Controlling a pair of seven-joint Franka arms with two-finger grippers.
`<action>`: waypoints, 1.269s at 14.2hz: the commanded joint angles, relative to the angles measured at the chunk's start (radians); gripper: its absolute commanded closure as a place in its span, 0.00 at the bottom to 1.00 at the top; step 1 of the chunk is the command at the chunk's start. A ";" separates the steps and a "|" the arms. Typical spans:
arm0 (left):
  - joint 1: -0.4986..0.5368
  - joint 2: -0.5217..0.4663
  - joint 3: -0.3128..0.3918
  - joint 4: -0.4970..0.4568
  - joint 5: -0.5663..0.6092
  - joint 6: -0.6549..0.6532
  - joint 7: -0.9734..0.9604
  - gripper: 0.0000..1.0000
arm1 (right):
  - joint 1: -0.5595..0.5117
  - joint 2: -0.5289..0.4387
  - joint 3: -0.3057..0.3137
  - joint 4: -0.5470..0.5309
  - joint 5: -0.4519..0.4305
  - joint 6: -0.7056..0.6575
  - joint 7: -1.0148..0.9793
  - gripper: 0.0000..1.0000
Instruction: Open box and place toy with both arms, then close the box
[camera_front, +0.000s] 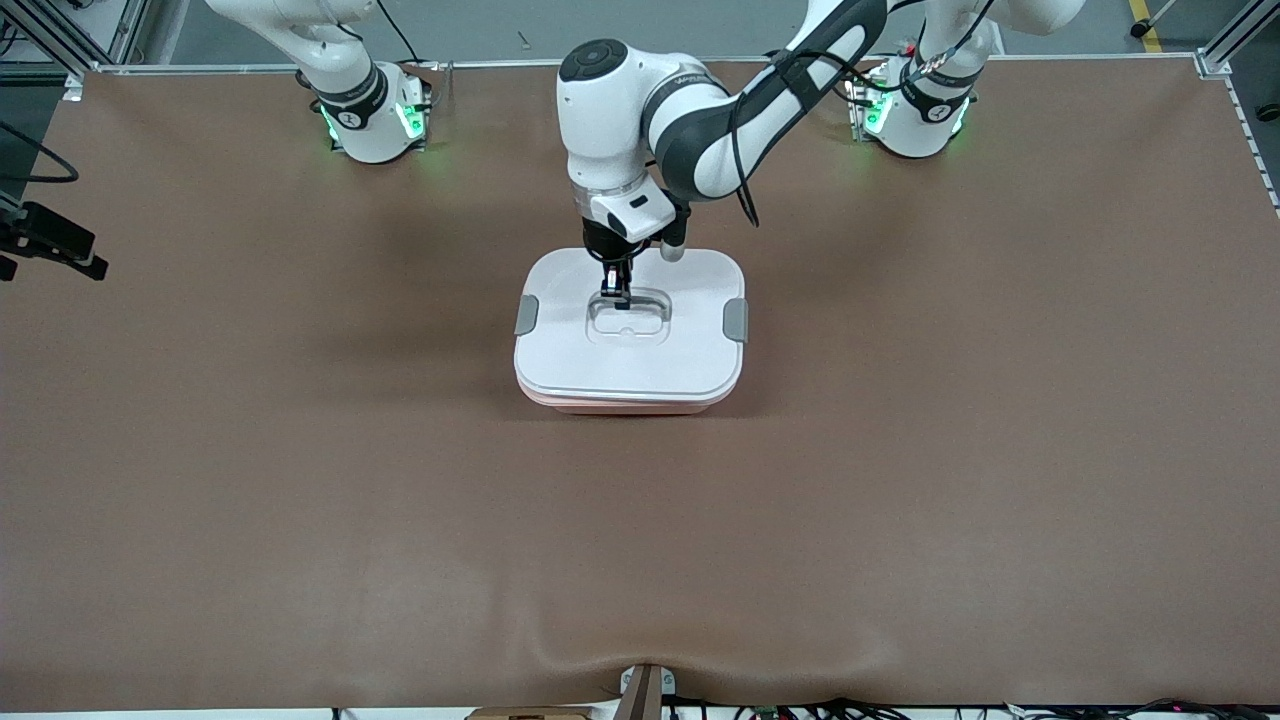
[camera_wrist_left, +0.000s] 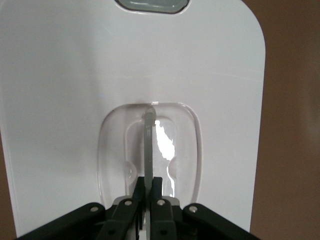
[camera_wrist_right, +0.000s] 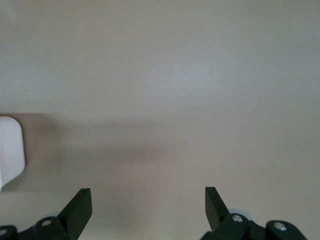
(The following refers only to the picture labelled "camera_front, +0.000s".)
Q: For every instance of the brown table mat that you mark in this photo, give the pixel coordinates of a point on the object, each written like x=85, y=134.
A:
x=900, y=500

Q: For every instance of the black stand foot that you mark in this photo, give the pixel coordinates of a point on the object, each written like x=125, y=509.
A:
x=1150, y=22

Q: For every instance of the brown cardboard piece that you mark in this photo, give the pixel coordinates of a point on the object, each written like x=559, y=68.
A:
x=530, y=714

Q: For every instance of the aluminium frame profile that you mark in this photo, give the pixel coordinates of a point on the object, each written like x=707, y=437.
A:
x=1225, y=50
x=60, y=40

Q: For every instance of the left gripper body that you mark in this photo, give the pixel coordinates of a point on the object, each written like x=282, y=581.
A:
x=601, y=241

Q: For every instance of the black round floor item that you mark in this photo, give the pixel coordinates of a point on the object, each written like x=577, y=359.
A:
x=1270, y=112

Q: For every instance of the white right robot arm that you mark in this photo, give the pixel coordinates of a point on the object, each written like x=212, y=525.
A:
x=365, y=120

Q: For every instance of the white box lid grey clips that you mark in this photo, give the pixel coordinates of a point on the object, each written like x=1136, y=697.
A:
x=625, y=365

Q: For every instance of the pink plastic bin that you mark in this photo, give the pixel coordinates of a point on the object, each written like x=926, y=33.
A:
x=630, y=405

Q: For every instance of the metal table edge strip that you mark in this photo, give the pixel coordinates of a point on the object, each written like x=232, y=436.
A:
x=480, y=63

